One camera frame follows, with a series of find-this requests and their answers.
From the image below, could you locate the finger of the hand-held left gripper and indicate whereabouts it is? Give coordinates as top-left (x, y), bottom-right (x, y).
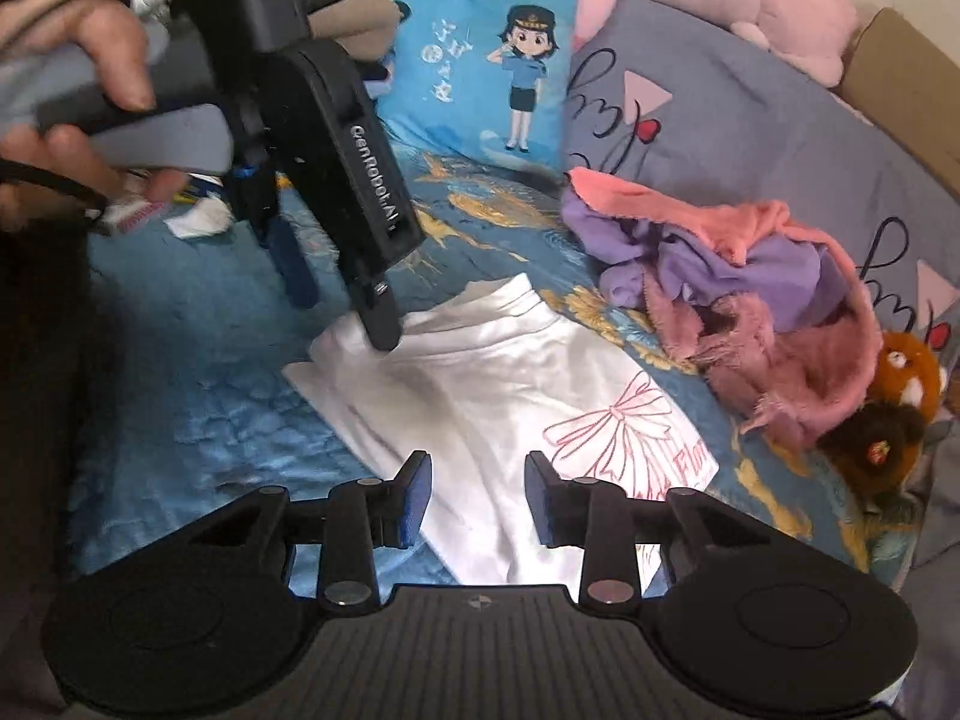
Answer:
top-left (341, 259), bottom-right (406, 352)
top-left (232, 161), bottom-right (320, 310)

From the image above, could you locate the person's left hand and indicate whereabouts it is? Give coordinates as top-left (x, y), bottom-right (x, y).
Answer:
top-left (0, 0), bottom-right (188, 231)

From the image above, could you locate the beige cushion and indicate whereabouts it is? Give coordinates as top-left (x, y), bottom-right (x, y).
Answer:
top-left (836, 7), bottom-right (960, 203)

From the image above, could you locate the blue cartoon pillow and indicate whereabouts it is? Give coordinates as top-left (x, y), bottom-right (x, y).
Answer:
top-left (375, 0), bottom-right (586, 181)

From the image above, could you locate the red panda plush toy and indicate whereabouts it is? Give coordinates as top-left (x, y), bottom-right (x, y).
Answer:
top-left (817, 330), bottom-right (950, 500)

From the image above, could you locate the purple garment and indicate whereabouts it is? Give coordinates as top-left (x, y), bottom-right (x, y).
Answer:
top-left (562, 187), bottom-right (826, 331)

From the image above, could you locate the white tissue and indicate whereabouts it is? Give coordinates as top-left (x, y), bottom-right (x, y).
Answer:
top-left (165, 199), bottom-right (230, 241)

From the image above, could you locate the tan cloth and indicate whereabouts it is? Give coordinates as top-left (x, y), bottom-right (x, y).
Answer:
top-left (307, 0), bottom-right (398, 65)

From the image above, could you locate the white t-shirt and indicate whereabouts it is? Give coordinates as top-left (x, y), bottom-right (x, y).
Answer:
top-left (283, 274), bottom-right (721, 590)

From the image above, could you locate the salmon pink garment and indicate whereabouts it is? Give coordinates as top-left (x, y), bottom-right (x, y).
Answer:
top-left (566, 165), bottom-right (886, 421)

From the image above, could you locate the blue quilted bedspread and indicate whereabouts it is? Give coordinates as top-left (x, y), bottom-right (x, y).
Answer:
top-left (67, 142), bottom-right (931, 616)

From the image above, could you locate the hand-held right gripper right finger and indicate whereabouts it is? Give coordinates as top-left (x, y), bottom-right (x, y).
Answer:
top-left (523, 452), bottom-right (781, 608)

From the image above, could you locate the red playing card box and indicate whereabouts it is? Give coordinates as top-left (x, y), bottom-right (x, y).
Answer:
top-left (105, 172), bottom-right (175, 235)

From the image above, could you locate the grey duvet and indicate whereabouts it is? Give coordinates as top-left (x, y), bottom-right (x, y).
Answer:
top-left (900, 420), bottom-right (960, 586)

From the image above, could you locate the pink fuzzy garment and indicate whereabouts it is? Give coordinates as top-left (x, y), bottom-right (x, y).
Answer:
top-left (645, 289), bottom-right (882, 455)

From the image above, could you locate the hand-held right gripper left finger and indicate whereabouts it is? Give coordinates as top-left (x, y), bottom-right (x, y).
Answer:
top-left (184, 451), bottom-right (434, 610)

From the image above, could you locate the grey printed sofa cover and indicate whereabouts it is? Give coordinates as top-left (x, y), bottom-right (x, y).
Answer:
top-left (562, 0), bottom-right (960, 391)

